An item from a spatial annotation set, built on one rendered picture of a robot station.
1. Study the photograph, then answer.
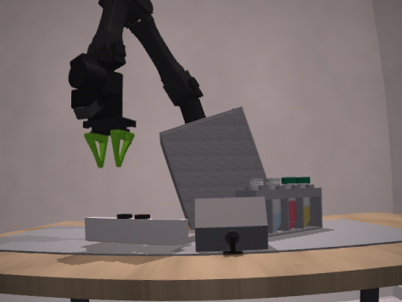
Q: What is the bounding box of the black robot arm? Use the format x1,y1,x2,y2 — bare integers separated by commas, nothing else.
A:
69,0,206,124

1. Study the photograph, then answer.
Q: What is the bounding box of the grey flat mat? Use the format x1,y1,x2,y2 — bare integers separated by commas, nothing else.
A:
0,219,402,256

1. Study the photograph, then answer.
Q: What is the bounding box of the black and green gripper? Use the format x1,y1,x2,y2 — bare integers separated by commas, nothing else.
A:
83,117,136,168

